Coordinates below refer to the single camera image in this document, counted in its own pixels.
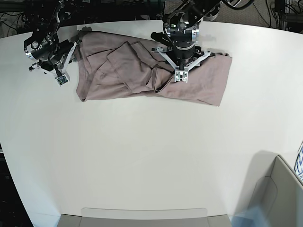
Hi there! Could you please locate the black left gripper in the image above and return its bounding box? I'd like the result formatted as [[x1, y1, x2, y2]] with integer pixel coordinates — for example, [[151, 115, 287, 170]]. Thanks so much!
[[151, 22, 216, 64]]

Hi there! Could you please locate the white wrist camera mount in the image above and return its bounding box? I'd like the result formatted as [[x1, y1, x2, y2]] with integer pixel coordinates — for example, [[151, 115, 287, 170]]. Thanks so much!
[[29, 42, 78, 86], [158, 46, 209, 83]]

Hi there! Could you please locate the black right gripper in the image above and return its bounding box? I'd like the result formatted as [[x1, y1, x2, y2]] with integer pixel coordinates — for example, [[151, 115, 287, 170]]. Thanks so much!
[[24, 35, 82, 71]]

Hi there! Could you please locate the pink T-shirt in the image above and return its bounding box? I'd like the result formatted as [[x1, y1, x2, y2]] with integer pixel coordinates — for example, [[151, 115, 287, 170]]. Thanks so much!
[[74, 31, 232, 106]]

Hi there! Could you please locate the blue blurry object bottom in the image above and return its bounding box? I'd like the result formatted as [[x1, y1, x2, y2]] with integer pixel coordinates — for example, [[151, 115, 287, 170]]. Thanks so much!
[[231, 206, 268, 227]]

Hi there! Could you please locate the blue white patterned cloth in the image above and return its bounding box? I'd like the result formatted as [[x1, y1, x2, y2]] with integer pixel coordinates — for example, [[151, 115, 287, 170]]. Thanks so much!
[[294, 142, 303, 181]]

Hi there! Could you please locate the grey cardboard box right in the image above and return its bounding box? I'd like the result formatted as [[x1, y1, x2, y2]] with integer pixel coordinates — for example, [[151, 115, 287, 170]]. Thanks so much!
[[248, 156, 303, 227]]

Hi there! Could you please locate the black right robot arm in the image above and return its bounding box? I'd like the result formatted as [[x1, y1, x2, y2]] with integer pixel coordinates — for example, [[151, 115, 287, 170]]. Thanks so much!
[[24, 0, 221, 72]]

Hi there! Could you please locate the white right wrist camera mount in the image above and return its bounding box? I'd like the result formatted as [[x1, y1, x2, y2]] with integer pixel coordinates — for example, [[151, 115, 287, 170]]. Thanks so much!
[[29, 42, 78, 86]]

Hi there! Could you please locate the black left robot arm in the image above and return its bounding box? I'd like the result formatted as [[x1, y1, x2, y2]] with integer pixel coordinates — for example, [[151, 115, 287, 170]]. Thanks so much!
[[151, 0, 222, 66]]

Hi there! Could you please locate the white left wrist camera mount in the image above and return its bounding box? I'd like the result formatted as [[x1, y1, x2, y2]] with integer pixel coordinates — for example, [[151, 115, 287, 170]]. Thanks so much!
[[158, 46, 209, 83]]

